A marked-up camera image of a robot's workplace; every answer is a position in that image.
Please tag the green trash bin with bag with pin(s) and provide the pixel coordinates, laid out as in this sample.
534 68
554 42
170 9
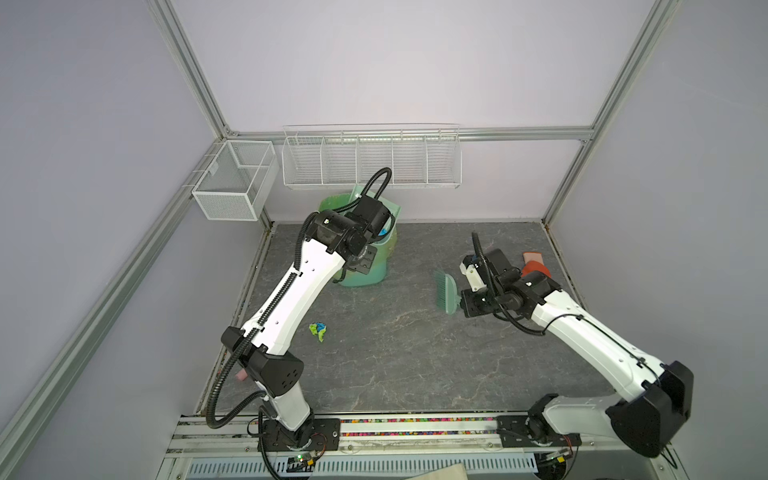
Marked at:
384 247

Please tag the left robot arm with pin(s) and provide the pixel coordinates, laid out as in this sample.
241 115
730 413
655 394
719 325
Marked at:
330 243

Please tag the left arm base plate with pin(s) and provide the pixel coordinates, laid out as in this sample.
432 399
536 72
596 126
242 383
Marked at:
315 434

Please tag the mint green hand brush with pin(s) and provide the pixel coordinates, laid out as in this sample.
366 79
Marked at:
447 294

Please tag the red rubber glove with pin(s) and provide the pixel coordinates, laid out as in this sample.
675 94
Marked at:
534 262

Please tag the mint green dustpan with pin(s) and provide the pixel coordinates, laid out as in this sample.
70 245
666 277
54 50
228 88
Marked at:
393 209

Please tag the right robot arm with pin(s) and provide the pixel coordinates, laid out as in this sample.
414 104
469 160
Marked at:
651 399

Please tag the small white wire basket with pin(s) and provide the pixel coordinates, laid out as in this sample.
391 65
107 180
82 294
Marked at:
237 181

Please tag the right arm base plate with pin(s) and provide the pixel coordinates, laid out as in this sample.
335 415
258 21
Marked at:
521 430

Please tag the green blue scrap far left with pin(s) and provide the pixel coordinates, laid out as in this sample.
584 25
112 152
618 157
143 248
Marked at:
318 330

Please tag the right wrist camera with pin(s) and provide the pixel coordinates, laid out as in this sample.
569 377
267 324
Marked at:
469 269

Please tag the long white wire basket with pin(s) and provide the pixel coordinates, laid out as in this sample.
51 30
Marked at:
344 155

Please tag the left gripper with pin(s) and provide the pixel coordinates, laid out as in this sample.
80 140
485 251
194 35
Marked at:
365 267

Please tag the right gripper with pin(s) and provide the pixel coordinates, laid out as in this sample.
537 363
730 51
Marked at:
466 301

